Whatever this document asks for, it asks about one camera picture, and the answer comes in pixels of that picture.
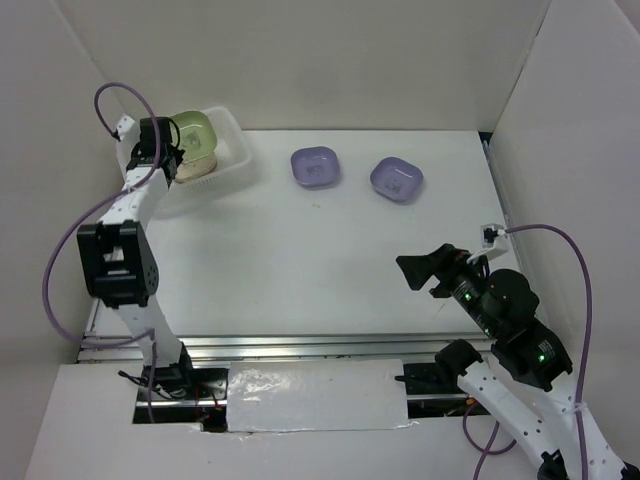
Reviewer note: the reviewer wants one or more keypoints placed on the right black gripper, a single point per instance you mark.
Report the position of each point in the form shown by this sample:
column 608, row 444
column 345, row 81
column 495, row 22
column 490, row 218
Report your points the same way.
column 416, row 268

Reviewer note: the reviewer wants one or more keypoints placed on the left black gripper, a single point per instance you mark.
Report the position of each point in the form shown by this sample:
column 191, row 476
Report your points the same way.
column 177, row 152

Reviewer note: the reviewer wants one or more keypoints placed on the cream panda plate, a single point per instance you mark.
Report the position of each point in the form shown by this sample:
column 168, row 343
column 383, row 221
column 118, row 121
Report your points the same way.
column 194, row 169

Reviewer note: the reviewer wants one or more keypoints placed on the green panda plate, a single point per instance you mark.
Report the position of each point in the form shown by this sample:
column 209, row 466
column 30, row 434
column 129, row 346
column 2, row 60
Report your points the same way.
column 197, row 137

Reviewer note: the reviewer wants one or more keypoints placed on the purple panda plate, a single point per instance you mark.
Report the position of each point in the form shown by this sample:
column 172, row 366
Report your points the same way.
column 396, row 179
column 315, row 167

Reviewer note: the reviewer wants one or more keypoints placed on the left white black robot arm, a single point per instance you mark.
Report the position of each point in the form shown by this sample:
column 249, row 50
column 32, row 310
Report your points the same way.
column 119, row 266

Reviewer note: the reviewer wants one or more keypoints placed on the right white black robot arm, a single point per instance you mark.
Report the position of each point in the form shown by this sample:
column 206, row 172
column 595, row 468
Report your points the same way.
column 559, row 435

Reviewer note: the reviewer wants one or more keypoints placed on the white perforated plastic bin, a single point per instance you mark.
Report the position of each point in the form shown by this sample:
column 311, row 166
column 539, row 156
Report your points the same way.
column 234, row 157

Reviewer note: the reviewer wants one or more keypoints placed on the white foil covered panel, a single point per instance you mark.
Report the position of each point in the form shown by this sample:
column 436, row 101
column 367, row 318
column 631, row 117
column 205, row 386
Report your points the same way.
column 326, row 395

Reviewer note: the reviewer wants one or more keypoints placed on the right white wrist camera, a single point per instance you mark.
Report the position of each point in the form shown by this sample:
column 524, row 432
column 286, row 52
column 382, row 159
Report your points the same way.
column 494, row 243

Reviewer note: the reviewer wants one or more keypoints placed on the aluminium rail frame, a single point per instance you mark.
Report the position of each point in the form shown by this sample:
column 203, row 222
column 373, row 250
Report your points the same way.
column 275, row 271

